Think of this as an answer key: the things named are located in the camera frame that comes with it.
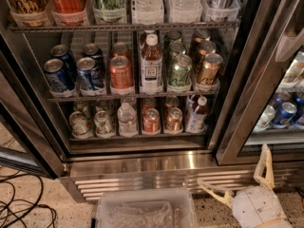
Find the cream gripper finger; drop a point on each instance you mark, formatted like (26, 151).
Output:
(264, 173)
(222, 194)

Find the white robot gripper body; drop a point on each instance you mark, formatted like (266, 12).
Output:
(256, 205)

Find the blue label tea bottle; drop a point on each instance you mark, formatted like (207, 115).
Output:
(195, 119)
(191, 101)

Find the right glass fridge door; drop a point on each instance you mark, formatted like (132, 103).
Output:
(241, 143)

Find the small clear water bottle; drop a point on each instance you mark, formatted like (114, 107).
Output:
(127, 118)

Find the white label tea bottle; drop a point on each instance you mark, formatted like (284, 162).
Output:
(151, 65)

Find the top clear water bottle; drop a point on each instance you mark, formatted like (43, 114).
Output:
(147, 12)

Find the open left fridge door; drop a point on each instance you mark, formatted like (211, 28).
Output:
(19, 116)

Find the white can right compartment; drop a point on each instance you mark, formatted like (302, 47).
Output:
(265, 118)

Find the blue pepsi can right compartment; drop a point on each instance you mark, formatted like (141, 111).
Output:
(283, 115)

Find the clear plastic storage bin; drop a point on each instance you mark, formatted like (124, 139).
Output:
(155, 208)

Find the bottom copper can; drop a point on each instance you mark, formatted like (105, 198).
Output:
(173, 122)

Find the front gold lacroix can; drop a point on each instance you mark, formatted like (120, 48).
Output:
(209, 70)

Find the gold lacroix can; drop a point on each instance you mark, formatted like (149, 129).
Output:
(209, 70)
(203, 48)
(198, 36)

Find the bottom orange can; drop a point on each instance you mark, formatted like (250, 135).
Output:
(151, 121)

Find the front green lacroix can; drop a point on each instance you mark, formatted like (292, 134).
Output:
(179, 79)

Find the green lacroix can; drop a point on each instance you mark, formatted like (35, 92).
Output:
(179, 79)
(175, 49)
(109, 11)

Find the middle gold lacroix can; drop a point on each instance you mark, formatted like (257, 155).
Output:
(203, 48)

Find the silver can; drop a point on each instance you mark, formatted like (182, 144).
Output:
(103, 125)
(222, 10)
(81, 128)

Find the rear gold lacroix can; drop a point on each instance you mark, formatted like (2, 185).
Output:
(198, 36)

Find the middle green lacroix can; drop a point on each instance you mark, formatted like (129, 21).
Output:
(175, 49)

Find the front orange soda can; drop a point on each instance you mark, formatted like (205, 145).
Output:
(122, 82)

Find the orange soda can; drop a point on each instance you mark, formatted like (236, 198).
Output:
(121, 49)
(122, 82)

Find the bottom left silver can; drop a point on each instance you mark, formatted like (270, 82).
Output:
(81, 128)

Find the top silver can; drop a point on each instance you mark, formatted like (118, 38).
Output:
(222, 10)

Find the front blue pepsi can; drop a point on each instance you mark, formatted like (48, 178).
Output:
(90, 75)

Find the blue pepsi can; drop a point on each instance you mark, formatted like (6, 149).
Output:
(93, 51)
(90, 75)

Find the rear orange soda can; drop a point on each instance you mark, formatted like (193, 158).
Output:
(121, 49)

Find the rear blue pepsi can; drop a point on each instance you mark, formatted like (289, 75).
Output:
(93, 51)

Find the front blue soda can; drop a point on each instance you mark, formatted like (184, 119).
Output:
(61, 84)

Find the blue soda can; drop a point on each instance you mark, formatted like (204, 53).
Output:
(61, 84)
(63, 53)

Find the rear blue soda can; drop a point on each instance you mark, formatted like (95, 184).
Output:
(63, 53)

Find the top green lacroix can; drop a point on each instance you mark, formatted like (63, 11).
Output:
(109, 11)

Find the top red cola can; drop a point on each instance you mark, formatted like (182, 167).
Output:
(69, 12)

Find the top yellow lacroix can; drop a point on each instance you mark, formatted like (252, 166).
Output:
(30, 13)

